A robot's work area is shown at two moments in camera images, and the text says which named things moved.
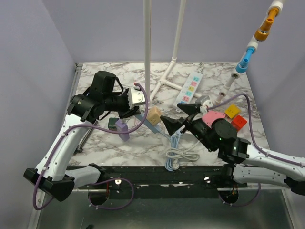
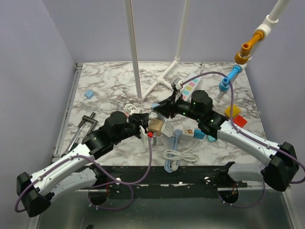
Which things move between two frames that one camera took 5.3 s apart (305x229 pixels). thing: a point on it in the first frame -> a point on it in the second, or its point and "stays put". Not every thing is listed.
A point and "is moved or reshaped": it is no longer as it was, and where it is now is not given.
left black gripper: [128, 111] -> [141, 120]
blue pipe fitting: [242, 67] -> [225, 86]
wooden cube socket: [153, 115] is moved or reshaped
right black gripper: [172, 125] -> [168, 107]
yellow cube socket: [232, 110] stays put
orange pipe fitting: [262, 34] -> [242, 57]
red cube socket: [238, 122] stays put
